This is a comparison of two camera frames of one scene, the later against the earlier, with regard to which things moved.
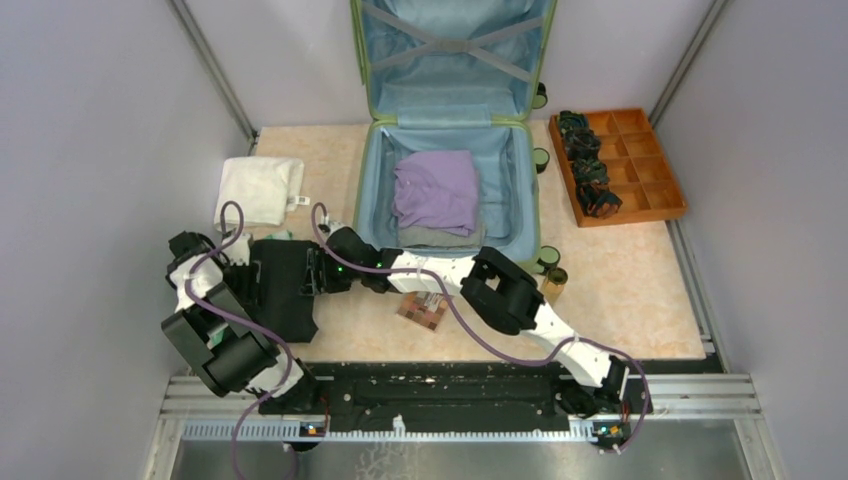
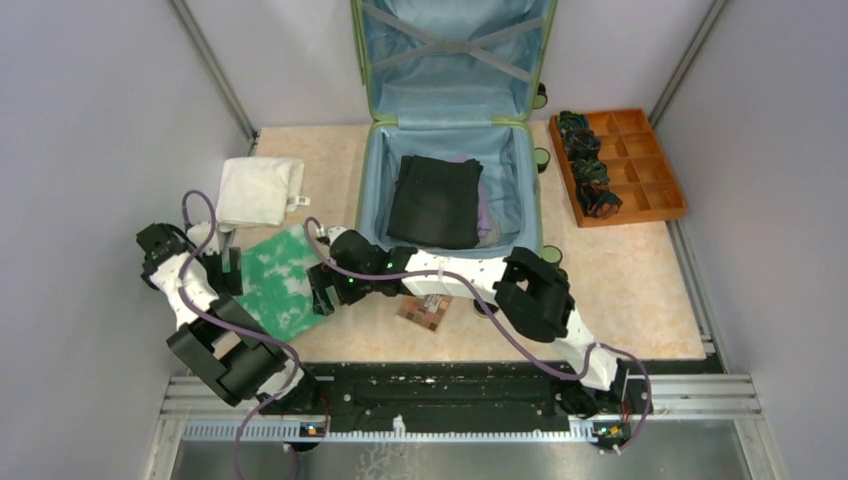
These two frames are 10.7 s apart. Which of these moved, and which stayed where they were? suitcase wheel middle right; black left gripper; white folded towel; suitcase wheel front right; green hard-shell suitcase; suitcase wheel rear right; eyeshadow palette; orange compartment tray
Moved: black left gripper
Stayed: orange compartment tray; green hard-shell suitcase; eyeshadow palette; suitcase wheel rear right; suitcase wheel middle right; suitcase wheel front right; white folded towel
